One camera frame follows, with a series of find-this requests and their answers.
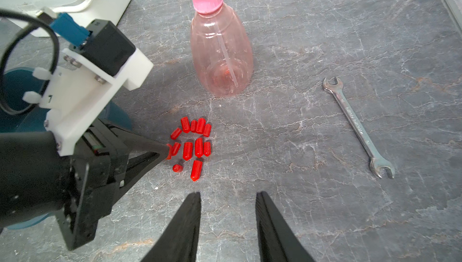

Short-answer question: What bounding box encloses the red sleeve eight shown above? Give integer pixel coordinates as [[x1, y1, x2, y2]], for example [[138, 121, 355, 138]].
[[170, 127, 182, 140]]

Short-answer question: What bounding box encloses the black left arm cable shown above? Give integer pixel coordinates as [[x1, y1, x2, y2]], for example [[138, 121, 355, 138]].
[[0, 8, 61, 116]]

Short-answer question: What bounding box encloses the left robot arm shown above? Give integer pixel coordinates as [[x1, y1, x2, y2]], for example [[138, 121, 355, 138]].
[[1, 119, 169, 250]]

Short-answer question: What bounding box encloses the red sleeve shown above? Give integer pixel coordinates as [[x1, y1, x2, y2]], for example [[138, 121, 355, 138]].
[[191, 120, 198, 133], [196, 118, 206, 134], [180, 116, 191, 133]]

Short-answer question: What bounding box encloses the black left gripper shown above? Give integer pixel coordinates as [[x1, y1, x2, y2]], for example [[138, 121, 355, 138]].
[[55, 119, 170, 250]]

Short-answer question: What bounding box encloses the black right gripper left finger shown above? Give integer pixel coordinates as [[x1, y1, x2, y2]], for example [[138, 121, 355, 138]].
[[142, 192, 201, 262]]

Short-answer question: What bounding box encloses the red sleeve three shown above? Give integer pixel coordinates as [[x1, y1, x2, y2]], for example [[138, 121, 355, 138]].
[[190, 160, 203, 181]]

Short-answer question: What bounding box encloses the red sleeve five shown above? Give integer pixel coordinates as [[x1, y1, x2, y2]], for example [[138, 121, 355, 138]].
[[183, 142, 194, 161]]

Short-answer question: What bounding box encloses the silver open-end wrench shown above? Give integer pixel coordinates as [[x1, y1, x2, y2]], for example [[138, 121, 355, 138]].
[[322, 77, 396, 179]]

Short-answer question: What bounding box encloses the red sleeve one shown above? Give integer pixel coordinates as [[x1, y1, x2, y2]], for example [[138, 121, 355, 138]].
[[203, 124, 212, 138]]

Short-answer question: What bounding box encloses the red sleeve four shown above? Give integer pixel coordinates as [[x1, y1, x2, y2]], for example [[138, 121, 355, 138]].
[[170, 142, 181, 157]]

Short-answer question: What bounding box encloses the red sleeve six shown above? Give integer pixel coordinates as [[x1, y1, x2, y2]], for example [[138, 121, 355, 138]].
[[194, 138, 204, 158]]

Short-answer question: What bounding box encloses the red sleeve seven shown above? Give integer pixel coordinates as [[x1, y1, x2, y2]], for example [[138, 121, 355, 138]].
[[203, 141, 212, 157]]

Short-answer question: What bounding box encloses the red sleeve nine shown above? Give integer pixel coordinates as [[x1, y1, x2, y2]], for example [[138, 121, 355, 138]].
[[172, 164, 184, 173]]

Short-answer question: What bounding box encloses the teal plastic storage box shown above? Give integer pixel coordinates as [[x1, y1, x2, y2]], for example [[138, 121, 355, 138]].
[[0, 66, 133, 231]]

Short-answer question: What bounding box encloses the red sleeve two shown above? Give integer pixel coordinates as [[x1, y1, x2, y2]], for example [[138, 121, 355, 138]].
[[166, 144, 173, 160]]

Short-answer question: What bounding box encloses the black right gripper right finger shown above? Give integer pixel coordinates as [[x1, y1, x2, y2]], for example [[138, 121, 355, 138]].
[[256, 192, 314, 262]]

